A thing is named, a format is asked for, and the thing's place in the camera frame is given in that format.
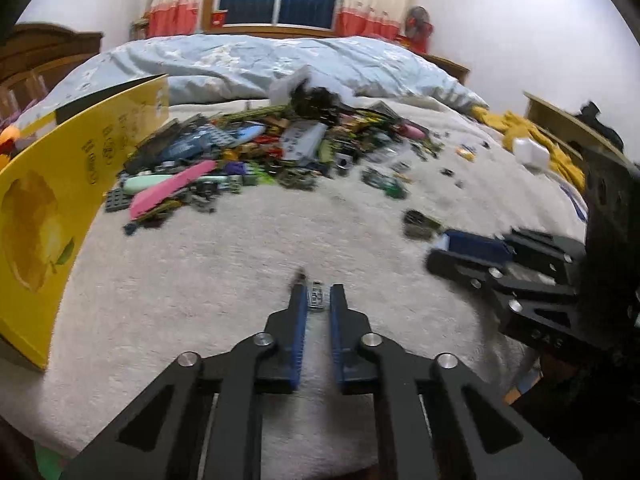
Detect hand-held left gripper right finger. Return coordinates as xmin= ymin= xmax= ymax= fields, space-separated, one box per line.
xmin=330 ymin=284 xmax=583 ymax=480

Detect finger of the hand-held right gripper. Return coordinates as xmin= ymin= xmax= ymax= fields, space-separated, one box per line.
xmin=442 ymin=228 xmax=587 ymax=287
xmin=425 ymin=250 xmax=590 ymax=357

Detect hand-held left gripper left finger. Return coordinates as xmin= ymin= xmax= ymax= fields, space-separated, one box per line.
xmin=60 ymin=284 xmax=308 ymax=480

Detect small grey toy brick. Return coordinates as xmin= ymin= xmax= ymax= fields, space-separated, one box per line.
xmin=306 ymin=280 xmax=327 ymax=313

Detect pile of mixed toy bricks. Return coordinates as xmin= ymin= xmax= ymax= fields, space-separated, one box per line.
xmin=105 ymin=100 xmax=446 ymax=233

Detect yellow cardboard box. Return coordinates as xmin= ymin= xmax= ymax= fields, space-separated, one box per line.
xmin=0 ymin=74 xmax=171 ymax=372

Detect dark olive toy brick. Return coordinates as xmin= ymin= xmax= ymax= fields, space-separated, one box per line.
xmin=402 ymin=209 xmax=444 ymax=241

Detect cream fleece blanket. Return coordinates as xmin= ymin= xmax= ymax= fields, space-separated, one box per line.
xmin=0 ymin=95 xmax=588 ymax=476

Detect small white box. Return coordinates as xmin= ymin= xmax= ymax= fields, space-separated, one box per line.
xmin=512 ymin=137 xmax=551 ymax=173

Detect yellow cloth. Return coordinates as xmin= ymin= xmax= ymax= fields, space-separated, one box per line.
xmin=470 ymin=105 xmax=586 ymax=191

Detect wooden footboard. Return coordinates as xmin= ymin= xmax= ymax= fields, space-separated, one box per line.
xmin=522 ymin=91 xmax=640 ymax=171

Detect wooden window cabinet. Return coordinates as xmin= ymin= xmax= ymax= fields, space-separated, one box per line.
xmin=425 ymin=52 xmax=471 ymax=83

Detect black mesh bag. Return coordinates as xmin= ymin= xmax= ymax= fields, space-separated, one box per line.
xmin=294 ymin=85 xmax=342 ymax=117

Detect red electric fan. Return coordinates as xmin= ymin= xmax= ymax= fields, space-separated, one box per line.
xmin=404 ymin=6 xmax=432 ymax=53

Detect clear plastic container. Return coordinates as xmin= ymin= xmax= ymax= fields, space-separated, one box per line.
xmin=269 ymin=66 xmax=313 ymax=106

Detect blue floral duvet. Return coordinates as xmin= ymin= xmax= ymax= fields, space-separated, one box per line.
xmin=20 ymin=34 xmax=488 ymax=116

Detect wooden headboard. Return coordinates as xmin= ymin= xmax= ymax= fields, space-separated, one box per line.
xmin=0 ymin=22 xmax=103 ymax=106

